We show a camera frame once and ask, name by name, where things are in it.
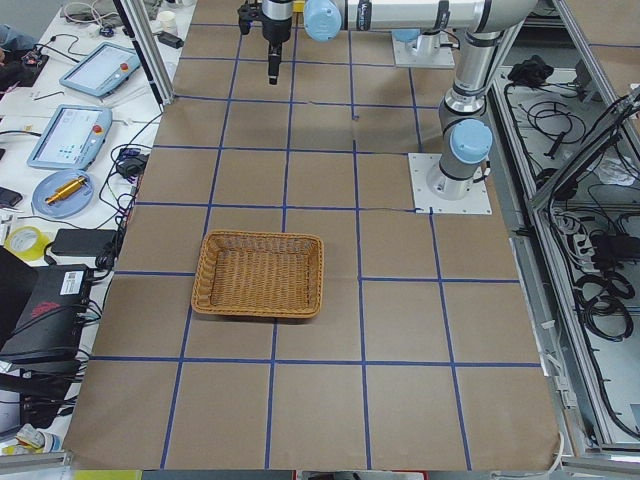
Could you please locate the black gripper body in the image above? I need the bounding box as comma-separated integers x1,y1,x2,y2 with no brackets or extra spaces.
237,0,292,45

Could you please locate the yellow tape roll on desk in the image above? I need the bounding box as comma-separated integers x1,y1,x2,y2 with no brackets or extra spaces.
4,226,51,262

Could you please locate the black power adapter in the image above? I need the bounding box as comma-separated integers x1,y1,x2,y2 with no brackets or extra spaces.
157,31,184,49

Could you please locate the white paper cup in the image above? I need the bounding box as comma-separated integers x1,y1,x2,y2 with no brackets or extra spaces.
156,10,178,35

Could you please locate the upper teach pendant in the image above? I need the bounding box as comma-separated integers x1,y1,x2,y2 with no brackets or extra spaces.
59,42,141,98

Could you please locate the teach pendant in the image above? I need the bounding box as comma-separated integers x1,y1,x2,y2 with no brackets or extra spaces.
59,42,141,98
27,104,113,170

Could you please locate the lower teach pendant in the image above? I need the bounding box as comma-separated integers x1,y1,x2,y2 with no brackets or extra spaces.
27,104,113,170

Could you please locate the brown wicker basket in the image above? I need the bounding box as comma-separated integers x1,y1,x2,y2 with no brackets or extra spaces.
191,230,324,319

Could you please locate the blue plate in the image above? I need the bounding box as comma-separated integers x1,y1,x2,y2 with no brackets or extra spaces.
31,169,94,219

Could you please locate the brass cylinder tool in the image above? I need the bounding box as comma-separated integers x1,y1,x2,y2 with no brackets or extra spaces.
45,176,87,205

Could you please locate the black power brick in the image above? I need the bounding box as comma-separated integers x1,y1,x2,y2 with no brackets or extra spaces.
50,229,116,257

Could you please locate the black laptop computer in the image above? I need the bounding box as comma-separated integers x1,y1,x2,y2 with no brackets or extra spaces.
1,248,92,370

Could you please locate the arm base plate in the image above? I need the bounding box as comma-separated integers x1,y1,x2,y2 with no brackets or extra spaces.
408,153,492,215
392,35,455,70

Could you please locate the aluminium frame post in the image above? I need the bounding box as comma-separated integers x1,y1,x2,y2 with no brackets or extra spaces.
114,0,174,106

